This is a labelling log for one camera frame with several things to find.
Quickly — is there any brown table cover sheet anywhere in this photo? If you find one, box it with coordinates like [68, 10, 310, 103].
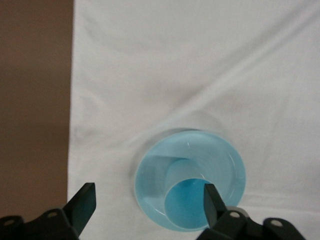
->
[0, 0, 76, 221]

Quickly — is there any blue plastic cup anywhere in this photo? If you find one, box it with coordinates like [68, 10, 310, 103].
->
[163, 157, 221, 230]

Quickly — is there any blue round plate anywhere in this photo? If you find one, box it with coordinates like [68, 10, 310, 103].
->
[133, 127, 248, 233]

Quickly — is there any white square cloth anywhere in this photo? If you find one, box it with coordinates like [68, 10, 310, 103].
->
[66, 0, 320, 240]

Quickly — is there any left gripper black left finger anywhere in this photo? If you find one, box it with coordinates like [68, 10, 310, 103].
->
[0, 182, 97, 240]

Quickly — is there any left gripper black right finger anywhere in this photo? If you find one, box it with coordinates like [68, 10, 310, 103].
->
[197, 183, 305, 240]

